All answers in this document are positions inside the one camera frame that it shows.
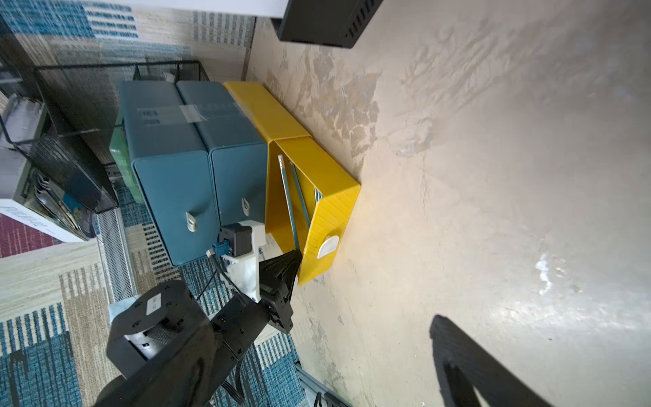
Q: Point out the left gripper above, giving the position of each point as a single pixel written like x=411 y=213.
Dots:
x=156 y=318

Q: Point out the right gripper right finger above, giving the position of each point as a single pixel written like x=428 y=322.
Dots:
x=467 y=372

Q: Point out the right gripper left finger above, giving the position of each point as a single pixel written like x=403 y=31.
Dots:
x=181 y=375

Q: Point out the yellow bottom drawer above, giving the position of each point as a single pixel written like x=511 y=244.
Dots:
x=329 y=191

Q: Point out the teal pencil diagonal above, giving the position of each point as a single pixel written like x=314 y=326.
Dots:
x=287 y=194

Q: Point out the teal drawer cabinet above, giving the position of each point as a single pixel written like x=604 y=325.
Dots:
x=198 y=159

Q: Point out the teal pencil pair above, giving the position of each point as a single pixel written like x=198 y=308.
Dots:
x=301 y=197

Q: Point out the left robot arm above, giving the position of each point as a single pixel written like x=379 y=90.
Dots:
x=170 y=353

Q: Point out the green book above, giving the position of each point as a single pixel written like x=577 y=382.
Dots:
x=120 y=153

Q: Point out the white FOLIO box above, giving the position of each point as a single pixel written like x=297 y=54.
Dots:
x=27 y=195

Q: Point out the black mesh file organizer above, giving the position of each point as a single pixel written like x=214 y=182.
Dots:
x=330 y=23

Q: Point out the black wire shelf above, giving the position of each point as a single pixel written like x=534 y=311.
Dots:
x=81 y=102

